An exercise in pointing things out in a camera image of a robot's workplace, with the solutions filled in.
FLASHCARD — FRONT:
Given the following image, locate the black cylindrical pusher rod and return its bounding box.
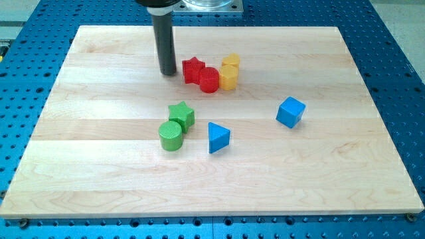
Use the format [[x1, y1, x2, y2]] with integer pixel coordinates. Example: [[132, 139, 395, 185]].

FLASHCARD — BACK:
[[147, 7, 177, 76]]

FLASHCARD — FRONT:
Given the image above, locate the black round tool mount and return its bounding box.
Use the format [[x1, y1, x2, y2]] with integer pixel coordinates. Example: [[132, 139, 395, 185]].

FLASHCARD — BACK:
[[135, 0, 180, 8]]

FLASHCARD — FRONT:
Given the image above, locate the green star block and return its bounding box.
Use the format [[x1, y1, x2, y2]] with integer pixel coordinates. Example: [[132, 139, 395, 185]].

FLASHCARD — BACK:
[[168, 101, 195, 133]]

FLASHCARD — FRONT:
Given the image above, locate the red star block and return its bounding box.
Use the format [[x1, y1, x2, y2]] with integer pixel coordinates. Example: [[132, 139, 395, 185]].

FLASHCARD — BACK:
[[182, 56, 206, 84]]

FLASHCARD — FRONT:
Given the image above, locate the red cylinder block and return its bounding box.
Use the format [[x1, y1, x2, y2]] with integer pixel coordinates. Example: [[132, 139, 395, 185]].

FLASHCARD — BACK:
[[199, 67, 219, 93]]

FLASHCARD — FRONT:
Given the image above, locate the yellow rear block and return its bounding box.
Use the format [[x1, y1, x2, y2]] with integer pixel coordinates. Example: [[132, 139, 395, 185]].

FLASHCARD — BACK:
[[221, 52, 240, 69]]

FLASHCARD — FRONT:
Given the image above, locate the yellow hexagon block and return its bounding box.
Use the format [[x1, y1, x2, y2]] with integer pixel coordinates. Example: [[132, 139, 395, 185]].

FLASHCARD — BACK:
[[219, 65, 238, 90]]

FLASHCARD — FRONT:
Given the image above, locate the green cylinder block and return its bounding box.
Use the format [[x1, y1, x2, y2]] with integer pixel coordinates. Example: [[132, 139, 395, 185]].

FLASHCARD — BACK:
[[158, 121, 183, 151]]

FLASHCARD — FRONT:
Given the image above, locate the blue triangle block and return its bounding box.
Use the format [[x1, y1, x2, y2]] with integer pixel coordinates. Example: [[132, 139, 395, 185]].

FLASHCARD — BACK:
[[208, 122, 230, 154]]

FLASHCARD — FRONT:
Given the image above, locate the light wooden board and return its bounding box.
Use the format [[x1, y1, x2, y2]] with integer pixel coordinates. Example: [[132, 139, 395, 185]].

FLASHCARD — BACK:
[[1, 25, 424, 218]]

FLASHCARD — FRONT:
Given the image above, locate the blue cube block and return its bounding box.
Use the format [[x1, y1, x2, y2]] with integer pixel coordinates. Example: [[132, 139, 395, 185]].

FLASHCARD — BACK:
[[276, 96, 306, 128]]

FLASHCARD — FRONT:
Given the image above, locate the blue perforated metal table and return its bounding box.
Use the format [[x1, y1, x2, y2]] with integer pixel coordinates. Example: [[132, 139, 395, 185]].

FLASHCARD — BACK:
[[1, 1, 424, 238]]

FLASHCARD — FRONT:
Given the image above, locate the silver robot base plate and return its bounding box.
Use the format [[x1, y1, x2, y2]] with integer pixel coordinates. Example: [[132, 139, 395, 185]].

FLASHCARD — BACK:
[[173, 0, 244, 13]]

